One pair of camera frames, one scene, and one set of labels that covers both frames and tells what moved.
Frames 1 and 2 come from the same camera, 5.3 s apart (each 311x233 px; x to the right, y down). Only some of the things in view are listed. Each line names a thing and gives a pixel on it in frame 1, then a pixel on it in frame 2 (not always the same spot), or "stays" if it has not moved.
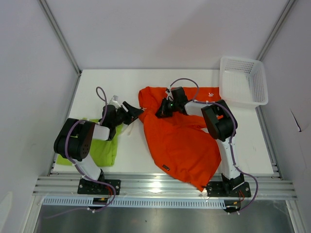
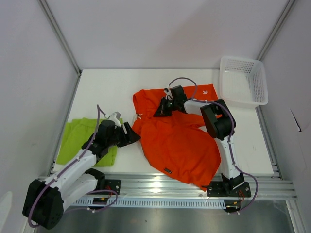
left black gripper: (132, 113) to (131, 136)
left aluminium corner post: (49, 12) stays
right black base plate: (217, 189) stays
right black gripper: (162, 112) stays
